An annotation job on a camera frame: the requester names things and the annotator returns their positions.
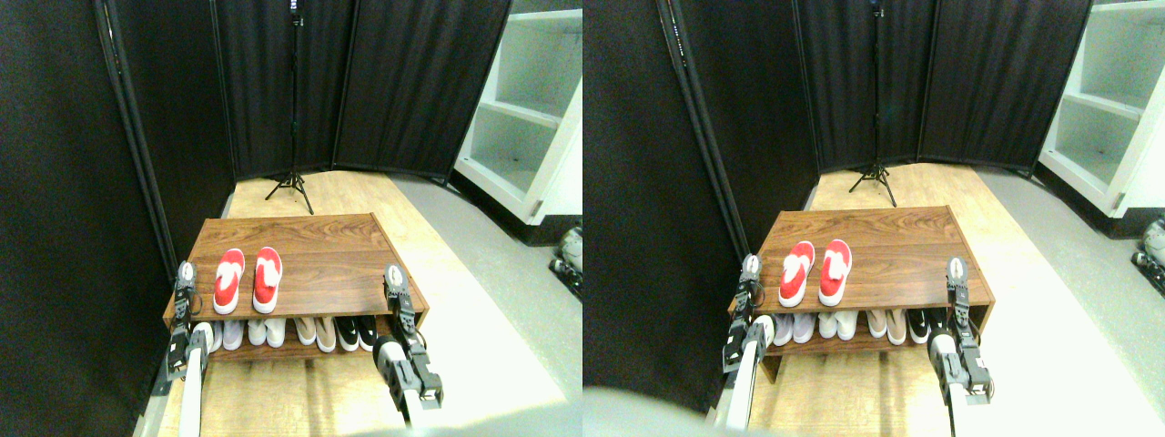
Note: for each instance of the red shoe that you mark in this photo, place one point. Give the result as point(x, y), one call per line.
point(832, 287)
point(265, 291)
point(794, 289)
point(227, 296)

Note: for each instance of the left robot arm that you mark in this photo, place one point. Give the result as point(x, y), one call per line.
point(746, 382)
point(193, 391)

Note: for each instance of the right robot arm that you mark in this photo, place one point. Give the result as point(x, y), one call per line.
point(967, 378)
point(417, 382)

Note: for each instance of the black shoe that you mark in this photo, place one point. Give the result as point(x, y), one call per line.
point(367, 335)
point(937, 328)
point(347, 337)
point(917, 329)

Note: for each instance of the lilac shoe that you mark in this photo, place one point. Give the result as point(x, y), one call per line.
point(218, 337)
point(804, 329)
point(785, 330)
point(233, 335)

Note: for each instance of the beige shoe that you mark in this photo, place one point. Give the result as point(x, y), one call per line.
point(876, 325)
point(896, 330)
point(305, 331)
point(325, 337)

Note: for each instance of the white shoe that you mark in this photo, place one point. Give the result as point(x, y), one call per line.
point(827, 327)
point(845, 327)
point(257, 333)
point(275, 334)

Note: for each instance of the brown shoe rack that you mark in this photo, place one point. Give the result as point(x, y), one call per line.
point(328, 264)
point(901, 259)

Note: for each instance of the grey curtain stand foot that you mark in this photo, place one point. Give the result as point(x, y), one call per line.
point(153, 410)

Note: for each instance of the black curtain stand pole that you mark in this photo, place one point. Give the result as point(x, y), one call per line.
point(136, 137)
point(705, 137)

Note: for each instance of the grey and black device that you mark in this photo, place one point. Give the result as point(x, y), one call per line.
point(572, 250)
point(1154, 246)

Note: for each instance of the white shelf unit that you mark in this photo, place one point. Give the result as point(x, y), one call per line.
point(510, 137)
point(1092, 127)

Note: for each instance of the black tripod stand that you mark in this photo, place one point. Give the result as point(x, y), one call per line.
point(295, 91)
point(877, 91)

